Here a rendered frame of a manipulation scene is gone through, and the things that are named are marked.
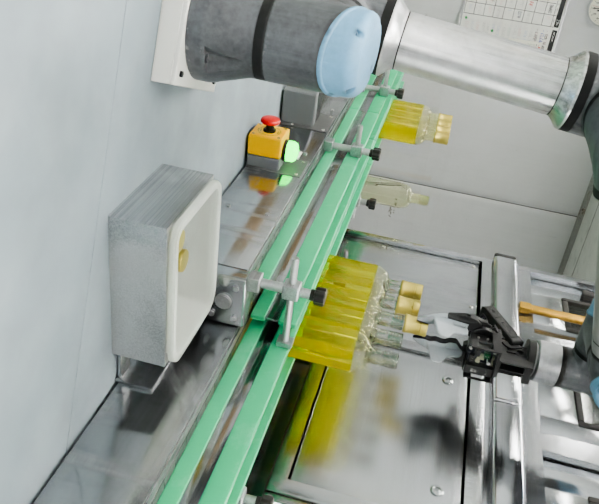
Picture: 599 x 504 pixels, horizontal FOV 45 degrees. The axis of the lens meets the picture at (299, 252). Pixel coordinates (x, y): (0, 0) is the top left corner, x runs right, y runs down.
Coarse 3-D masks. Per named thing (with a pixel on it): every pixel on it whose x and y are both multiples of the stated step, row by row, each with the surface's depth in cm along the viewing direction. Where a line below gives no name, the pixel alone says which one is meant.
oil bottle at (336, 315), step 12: (312, 312) 128; (324, 312) 128; (336, 312) 129; (348, 312) 129; (360, 312) 130; (336, 324) 127; (348, 324) 126; (360, 324) 127; (372, 324) 128; (372, 336) 127
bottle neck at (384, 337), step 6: (378, 330) 128; (384, 330) 128; (378, 336) 128; (384, 336) 127; (390, 336) 127; (396, 336) 127; (402, 336) 127; (378, 342) 128; (384, 342) 128; (390, 342) 127; (396, 342) 127
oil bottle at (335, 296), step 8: (328, 288) 135; (336, 288) 136; (328, 296) 133; (336, 296) 133; (344, 296) 134; (352, 296) 134; (360, 296) 134; (368, 296) 134; (336, 304) 132; (344, 304) 131; (352, 304) 132; (360, 304) 132; (368, 304) 132; (376, 304) 133; (368, 312) 131; (376, 312) 132; (376, 320) 132
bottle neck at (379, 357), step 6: (372, 348) 123; (372, 354) 123; (378, 354) 123; (384, 354) 123; (390, 354) 123; (396, 354) 123; (372, 360) 123; (378, 360) 123; (384, 360) 122; (390, 360) 122; (396, 360) 122; (384, 366) 123; (390, 366) 123; (396, 366) 122
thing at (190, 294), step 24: (216, 192) 101; (192, 216) 92; (216, 216) 104; (168, 240) 89; (192, 240) 106; (216, 240) 106; (168, 264) 91; (192, 264) 108; (216, 264) 108; (168, 288) 93; (192, 288) 111; (168, 312) 93; (192, 312) 108; (168, 336) 95; (192, 336) 104
